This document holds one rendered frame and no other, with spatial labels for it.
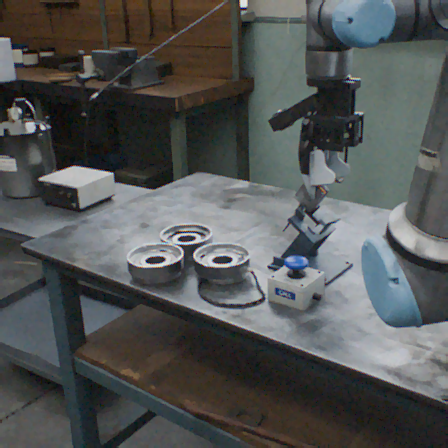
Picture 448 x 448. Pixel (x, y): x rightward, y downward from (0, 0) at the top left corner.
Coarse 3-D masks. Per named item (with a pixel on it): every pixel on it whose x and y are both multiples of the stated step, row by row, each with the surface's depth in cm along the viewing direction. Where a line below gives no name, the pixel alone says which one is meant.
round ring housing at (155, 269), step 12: (132, 252) 116; (144, 252) 118; (168, 252) 118; (180, 252) 116; (132, 264) 111; (144, 264) 113; (156, 264) 117; (168, 264) 110; (180, 264) 113; (132, 276) 114; (144, 276) 110; (156, 276) 110; (168, 276) 111
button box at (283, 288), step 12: (276, 276) 103; (288, 276) 103; (300, 276) 102; (312, 276) 103; (324, 276) 104; (276, 288) 103; (288, 288) 101; (300, 288) 100; (312, 288) 102; (324, 288) 105; (276, 300) 104; (288, 300) 102; (300, 300) 100; (312, 300) 103
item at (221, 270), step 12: (204, 252) 117; (216, 252) 117; (240, 252) 116; (204, 264) 110; (216, 264) 112; (228, 264) 112; (240, 264) 110; (204, 276) 110; (216, 276) 109; (228, 276) 109; (240, 276) 111
